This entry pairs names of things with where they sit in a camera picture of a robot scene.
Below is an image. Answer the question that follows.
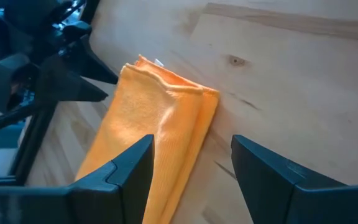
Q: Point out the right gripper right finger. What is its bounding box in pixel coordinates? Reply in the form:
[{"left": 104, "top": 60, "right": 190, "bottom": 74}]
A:
[{"left": 231, "top": 134, "right": 358, "bottom": 224}]

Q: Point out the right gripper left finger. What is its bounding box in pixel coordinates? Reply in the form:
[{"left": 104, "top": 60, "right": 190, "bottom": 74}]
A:
[{"left": 0, "top": 134, "right": 155, "bottom": 224}]

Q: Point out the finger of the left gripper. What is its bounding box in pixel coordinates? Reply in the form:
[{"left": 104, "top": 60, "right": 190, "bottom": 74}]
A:
[
  {"left": 61, "top": 33, "right": 119, "bottom": 85},
  {"left": 35, "top": 54, "right": 109, "bottom": 103}
]

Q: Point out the orange microfiber towel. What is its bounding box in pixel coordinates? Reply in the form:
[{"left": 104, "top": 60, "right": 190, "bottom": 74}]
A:
[{"left": 74, "top": 54, "right": 221, "bottom": 224}]

